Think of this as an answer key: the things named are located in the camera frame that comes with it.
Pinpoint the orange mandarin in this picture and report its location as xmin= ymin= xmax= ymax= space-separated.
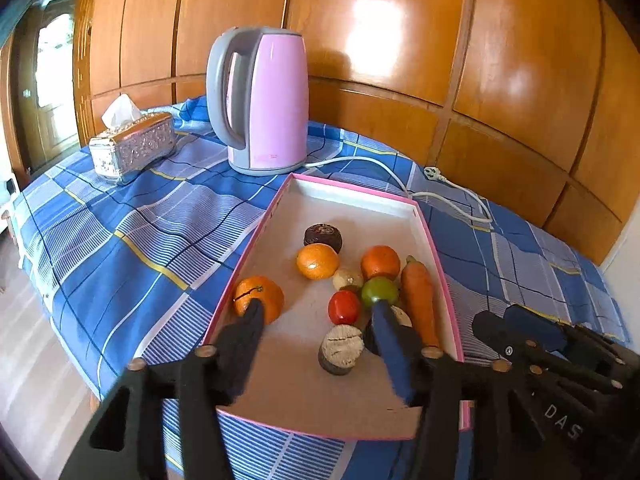
xmin=233 ymin=275 xmax=285 ymax=325
xmin=360 ymin=245 xmax=402 ymax=281
xmin=296 ymin=243 xmax=340 ymax=281

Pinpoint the orange carrot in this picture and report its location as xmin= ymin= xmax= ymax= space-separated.
xmin=400 ymin=255 xmax=441 ymax=350

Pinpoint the silver embossed tissue box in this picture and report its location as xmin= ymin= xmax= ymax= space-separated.
xmin=89 ymin=112 xmax=177 ymax=187

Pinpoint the small yellow-green fruit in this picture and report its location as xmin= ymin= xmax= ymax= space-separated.
xmin=333 ymin=268 xmax=364 ymax=292

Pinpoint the cut eggplant piece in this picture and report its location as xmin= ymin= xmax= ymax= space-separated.
xmin=363 ymin=305 xmax=413 ymax=356
xmin=318 ymin=324 xmax=365 ymax=376

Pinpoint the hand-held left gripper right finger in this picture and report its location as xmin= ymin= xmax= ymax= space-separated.
xmin=371 ymin=300 xmax=551 ymax=480

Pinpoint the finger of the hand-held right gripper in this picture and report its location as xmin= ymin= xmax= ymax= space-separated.
xmin=503 ymin=304 xmax=569 ymax=354
xmin=472 ymin=310 xmax=532 ymax=362

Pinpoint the red tomato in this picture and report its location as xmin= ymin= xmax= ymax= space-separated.
xmin=328 ymin=290 xmax=362 ymax=326

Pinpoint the white tissue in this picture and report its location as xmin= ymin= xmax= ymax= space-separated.
xmin=101 ymin=93 xmax=141 ymax=128

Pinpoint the blue plaid tablecloth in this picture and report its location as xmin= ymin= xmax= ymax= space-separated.
xmin=10 ymin=94 xmax=631 ymax=480

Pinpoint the white kettle power cable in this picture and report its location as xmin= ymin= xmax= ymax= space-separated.
xmin=304 ymin=156 xmax=493 ymax=224

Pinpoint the pink-rimmed white tray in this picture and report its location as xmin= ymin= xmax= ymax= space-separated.
xmin=204 ymin=173 xmax=472 ymax=442

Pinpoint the pink electric kettle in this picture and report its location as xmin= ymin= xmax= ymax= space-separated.
xmin=206 ymin=26 xmax=309 ymax=176

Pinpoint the dark purple round fruit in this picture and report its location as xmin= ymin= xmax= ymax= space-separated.
xmin=303 ymin=223 xmax=344 ymax=255

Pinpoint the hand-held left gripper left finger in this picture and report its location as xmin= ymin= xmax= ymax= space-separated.
xmin=59 ymin=298 xmax=266 ymax=480

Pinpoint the wooden door with glass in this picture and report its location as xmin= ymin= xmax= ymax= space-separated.
xmin=10 ymin=0 xmax=83 ymax=171

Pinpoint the wooden panelled wardrobe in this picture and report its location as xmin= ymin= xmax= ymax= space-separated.
xmin=72 ymin=0 xmax=640 ymax=266

